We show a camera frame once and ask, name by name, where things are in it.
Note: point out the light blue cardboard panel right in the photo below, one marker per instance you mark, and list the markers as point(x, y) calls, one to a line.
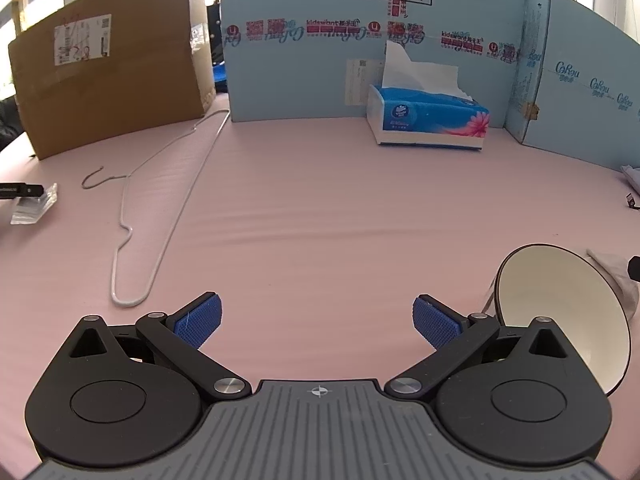
point(576, 89)

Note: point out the white cleaning cloth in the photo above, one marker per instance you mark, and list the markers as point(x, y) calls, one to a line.
point(614, 270)

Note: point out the blue tissue box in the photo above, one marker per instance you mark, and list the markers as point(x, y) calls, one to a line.
point(421, 103)

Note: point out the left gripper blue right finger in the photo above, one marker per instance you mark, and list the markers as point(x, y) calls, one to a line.
point(458, 341)

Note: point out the white ceramic bowl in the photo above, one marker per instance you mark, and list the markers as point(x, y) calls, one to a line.
point(547, 281)

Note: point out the light blue cardboard panel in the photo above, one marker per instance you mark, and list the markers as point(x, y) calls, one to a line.
point(576, 89)
point(318, 58)

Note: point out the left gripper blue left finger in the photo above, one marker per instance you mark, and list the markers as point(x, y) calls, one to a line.
point(177, 339)

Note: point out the clear plastic bag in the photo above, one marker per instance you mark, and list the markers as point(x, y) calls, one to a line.
point(30, 210)

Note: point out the brown cardboard box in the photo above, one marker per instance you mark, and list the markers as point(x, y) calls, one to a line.
point(101, 68)

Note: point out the light blue cardboard panel left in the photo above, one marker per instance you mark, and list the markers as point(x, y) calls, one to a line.
point(318, 58)

